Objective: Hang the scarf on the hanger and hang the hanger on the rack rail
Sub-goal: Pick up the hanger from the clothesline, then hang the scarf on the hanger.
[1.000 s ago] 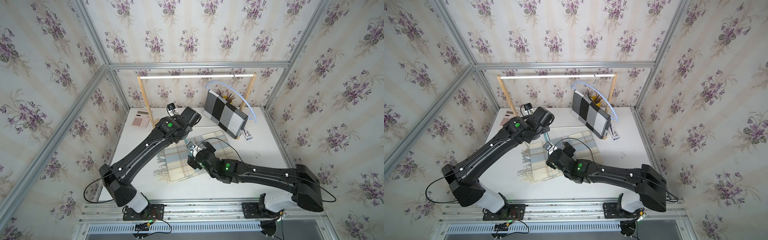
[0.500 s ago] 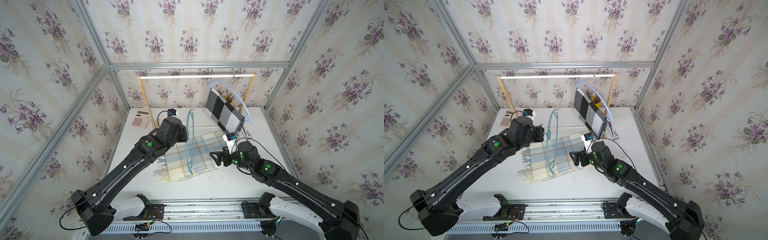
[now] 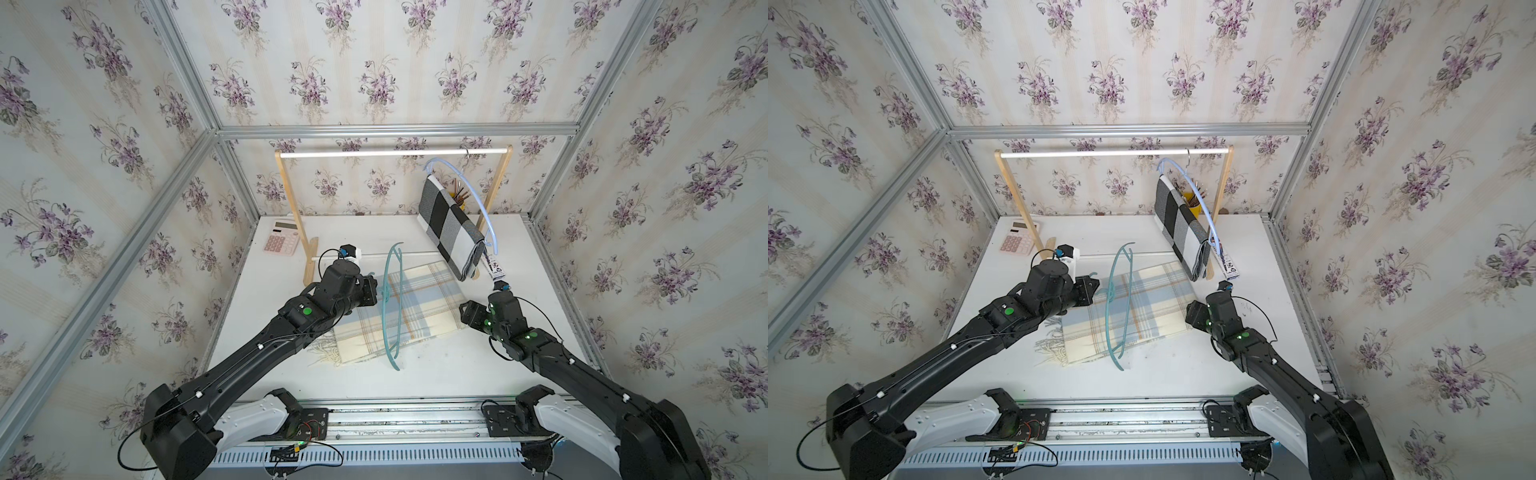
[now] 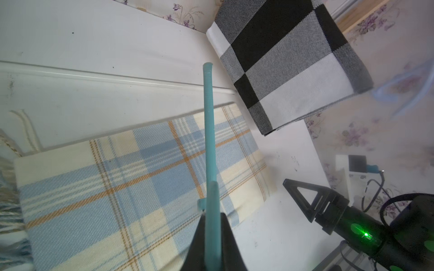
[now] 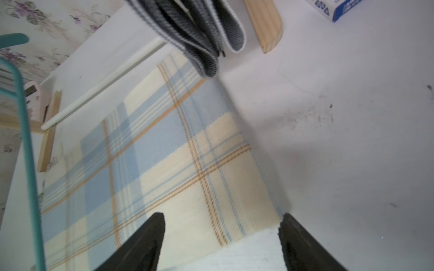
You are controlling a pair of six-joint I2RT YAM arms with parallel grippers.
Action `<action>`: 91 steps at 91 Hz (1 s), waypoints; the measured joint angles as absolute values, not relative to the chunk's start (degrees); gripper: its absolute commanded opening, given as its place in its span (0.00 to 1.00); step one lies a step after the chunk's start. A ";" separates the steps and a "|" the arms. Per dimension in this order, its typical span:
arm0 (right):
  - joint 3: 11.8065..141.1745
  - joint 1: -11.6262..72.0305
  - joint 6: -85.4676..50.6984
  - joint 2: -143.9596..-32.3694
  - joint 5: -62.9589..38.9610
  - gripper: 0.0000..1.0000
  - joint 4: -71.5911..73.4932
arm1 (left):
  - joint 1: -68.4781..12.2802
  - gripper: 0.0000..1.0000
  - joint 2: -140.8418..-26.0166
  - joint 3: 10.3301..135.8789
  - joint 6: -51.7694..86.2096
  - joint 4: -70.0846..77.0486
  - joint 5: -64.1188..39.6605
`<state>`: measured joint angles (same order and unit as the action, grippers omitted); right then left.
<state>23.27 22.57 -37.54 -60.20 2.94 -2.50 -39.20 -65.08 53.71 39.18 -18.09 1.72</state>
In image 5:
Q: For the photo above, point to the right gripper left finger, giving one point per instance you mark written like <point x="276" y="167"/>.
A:
<point x="142" y="250"/>

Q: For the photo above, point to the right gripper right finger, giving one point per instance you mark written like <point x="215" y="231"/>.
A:
<point x="301" y="251"/>

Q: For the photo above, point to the cream blue plaid scarf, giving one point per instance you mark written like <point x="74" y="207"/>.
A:
<point x="173" y="146"/>

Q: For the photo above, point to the black white checkered scarf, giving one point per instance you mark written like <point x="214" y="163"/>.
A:
<point x="199" y="29"/>

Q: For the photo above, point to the teal clothes hanger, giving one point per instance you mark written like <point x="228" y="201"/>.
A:
<point x="24" y="125"/>

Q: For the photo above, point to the pink calculator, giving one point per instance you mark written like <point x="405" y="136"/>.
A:
<point x="33" y="95"/>

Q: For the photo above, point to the wooden clothes rack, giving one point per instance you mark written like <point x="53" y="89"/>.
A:
<point x="265" y="19"/>

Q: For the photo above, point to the blue white pencil box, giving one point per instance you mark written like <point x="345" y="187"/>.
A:
<point x="333" y="10"/>

